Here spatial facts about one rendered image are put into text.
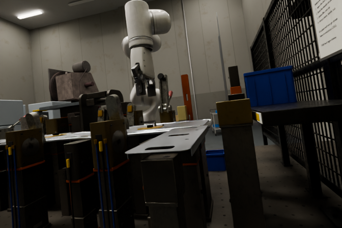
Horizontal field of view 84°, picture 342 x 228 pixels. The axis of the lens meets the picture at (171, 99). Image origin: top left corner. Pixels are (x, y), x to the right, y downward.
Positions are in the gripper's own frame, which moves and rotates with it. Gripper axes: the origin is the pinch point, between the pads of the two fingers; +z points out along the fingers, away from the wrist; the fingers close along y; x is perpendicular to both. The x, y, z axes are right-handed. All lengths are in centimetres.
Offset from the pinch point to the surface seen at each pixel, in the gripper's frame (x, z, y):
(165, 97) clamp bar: 0.2, 1.0, -19.6
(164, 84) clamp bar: 0.4, -5.0, -20.5
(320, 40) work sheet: 54, -8, -4
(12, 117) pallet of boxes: -226, -8, -109
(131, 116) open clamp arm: -17.4, 7.7, -19.2
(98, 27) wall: -519, -437, -728
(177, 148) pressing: 18.4, 12.2, 35.0
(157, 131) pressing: 4.7, 12.7, 6.9
